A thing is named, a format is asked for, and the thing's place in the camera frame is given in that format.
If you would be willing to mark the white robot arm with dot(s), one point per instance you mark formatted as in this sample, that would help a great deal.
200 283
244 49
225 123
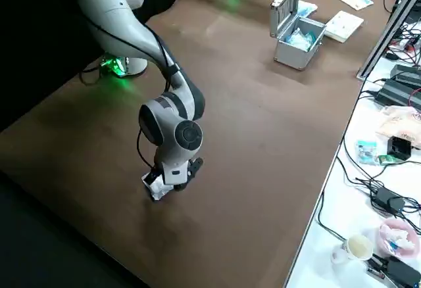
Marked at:
112 21

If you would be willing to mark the black power adapter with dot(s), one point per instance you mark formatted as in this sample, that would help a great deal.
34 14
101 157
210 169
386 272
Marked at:
388 199

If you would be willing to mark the black power supply brick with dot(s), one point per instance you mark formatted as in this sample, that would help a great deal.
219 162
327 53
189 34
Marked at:
408 76
398 94

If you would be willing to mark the white plastic partition tray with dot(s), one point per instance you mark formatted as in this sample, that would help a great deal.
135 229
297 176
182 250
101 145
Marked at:
343 26

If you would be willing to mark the white gauze packet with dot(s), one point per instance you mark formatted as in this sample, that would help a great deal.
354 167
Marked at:
158 187

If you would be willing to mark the silver aluminium first-aid case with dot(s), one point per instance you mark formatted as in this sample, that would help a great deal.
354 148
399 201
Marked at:
296 56

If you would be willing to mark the aluminium camera post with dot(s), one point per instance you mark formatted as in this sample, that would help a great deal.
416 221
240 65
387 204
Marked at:
385 28

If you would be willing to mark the paper cup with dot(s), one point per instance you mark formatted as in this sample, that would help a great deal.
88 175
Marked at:
358 247

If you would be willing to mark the small black open box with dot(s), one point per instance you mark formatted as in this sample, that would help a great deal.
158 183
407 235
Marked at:
399 148

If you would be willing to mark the pink plastic container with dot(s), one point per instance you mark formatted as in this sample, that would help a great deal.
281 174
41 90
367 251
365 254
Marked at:
398 238

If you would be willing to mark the black device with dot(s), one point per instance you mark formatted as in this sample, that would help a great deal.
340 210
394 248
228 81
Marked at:
403 271

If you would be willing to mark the small green packet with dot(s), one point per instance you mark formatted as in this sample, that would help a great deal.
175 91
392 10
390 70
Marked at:
388 159

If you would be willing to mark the plastic bag orange print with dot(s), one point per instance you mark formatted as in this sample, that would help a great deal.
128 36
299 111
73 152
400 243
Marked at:
399 123

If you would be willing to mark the blue plastic-wrapped pack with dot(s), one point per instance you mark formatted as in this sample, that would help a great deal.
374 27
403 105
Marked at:
301 39

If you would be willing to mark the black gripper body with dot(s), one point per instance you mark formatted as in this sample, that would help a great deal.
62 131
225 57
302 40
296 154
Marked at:
195 166

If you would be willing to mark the small teal white packet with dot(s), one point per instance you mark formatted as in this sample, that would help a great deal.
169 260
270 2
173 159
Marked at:
365 152

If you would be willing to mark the wide blue white pouch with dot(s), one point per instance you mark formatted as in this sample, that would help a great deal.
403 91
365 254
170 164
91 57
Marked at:
309 8

